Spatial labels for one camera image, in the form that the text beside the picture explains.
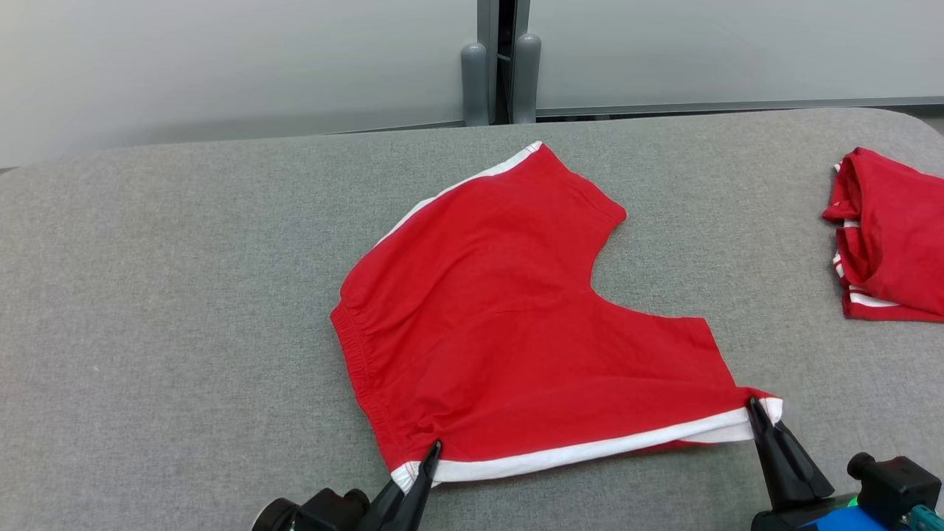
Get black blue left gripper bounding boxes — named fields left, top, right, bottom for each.
left=252, top=440, right=443, bottom=531

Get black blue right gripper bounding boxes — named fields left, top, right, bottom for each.
left=746, top=397, right=944, bottom=531

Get red shorts with Bulls print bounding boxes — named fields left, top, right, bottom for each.
left=330, top=141, right=784, bottom=493

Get red white striped shirt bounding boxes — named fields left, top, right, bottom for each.
left=822, top=147, right=944, bottom=323

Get grey partition base rail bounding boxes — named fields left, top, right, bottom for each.
left=536, top=96, right=944, bottom=119
left=324, top=118, right=465, bottom=137

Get grey cylindrical post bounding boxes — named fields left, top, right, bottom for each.
left=461, top=42, right=490, bottom=127
left=511, top=33, right=541, bottom=125

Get grey metal partition frame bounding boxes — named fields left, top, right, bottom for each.
left=477, top=0, right=532, bottom=122

